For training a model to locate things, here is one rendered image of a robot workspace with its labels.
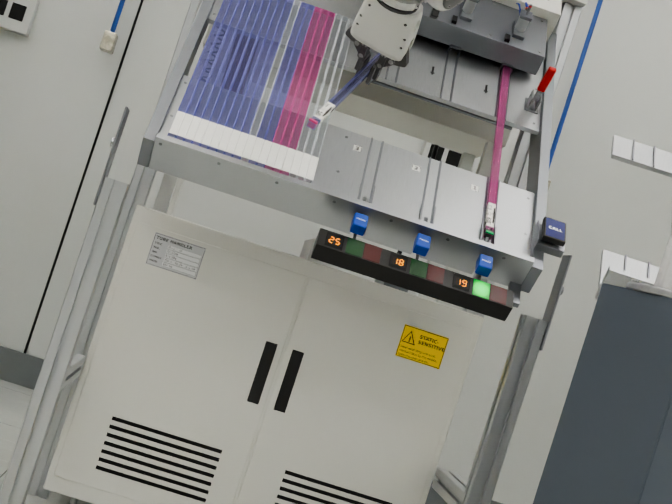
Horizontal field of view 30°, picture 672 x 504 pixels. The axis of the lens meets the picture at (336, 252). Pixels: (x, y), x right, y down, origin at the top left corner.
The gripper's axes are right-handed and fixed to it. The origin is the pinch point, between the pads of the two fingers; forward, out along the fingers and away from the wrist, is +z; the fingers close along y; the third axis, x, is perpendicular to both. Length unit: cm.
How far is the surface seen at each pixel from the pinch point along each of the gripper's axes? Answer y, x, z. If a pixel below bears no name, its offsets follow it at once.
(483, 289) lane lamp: -35.6, 18.6, 13.6
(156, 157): 21.7, 28.3, 15.7
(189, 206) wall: 56, -99, 159
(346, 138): -1.7, 2.8, 13.6
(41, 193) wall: 97, -78, 166
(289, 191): 0.1, 22.0, 13.3
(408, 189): -16.0, 6.8, 13.3
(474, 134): -18, -51, 40
